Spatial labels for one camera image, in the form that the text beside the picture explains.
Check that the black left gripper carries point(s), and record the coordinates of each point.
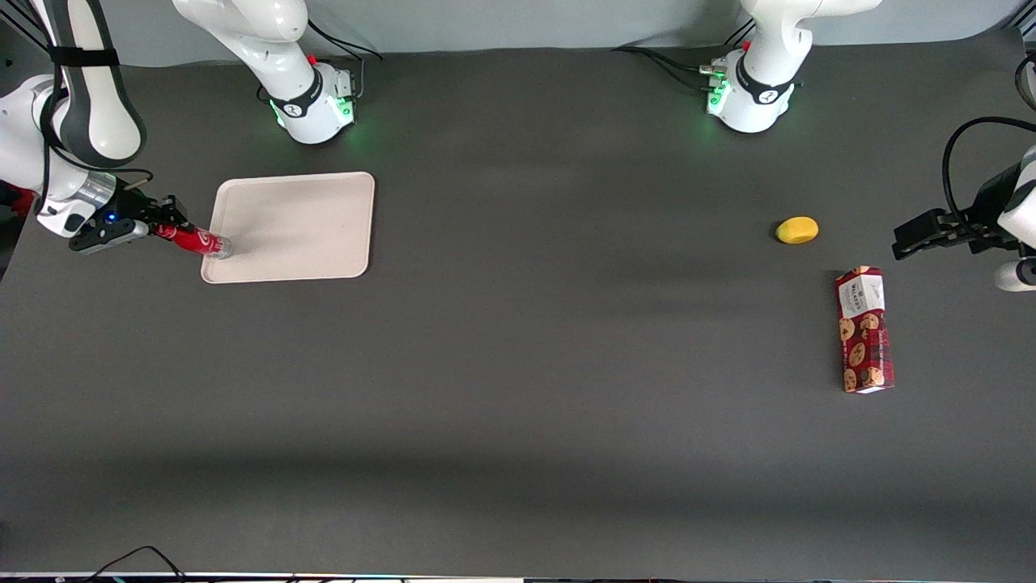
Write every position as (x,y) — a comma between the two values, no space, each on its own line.
(982,217)

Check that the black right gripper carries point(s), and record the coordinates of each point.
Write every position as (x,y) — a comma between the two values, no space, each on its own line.
(132,210)

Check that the red aluminium coke bottle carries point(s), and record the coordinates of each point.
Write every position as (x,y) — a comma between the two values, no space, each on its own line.
(198,241)

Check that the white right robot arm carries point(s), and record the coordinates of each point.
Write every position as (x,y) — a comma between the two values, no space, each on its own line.
(275,32)

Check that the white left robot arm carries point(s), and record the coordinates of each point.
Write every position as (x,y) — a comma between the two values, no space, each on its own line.
(769,48)

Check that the white rectangular tray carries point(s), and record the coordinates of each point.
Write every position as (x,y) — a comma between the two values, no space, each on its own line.
(299,227)

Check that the red tartan cookie box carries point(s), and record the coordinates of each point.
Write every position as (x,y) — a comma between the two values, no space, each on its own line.
(866,340)

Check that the yellow lemon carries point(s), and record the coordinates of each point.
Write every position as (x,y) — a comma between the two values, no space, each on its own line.
(797,230)

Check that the small red object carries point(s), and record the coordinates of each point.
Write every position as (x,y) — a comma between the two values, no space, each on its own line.
(16,198)

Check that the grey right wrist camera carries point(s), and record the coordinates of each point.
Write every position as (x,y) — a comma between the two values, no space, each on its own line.
(105,236)

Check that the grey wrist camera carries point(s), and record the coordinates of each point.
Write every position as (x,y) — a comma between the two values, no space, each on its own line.
(1016,275)
(105,236)

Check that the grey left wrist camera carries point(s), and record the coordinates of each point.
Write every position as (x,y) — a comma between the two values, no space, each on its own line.
(1016,275)

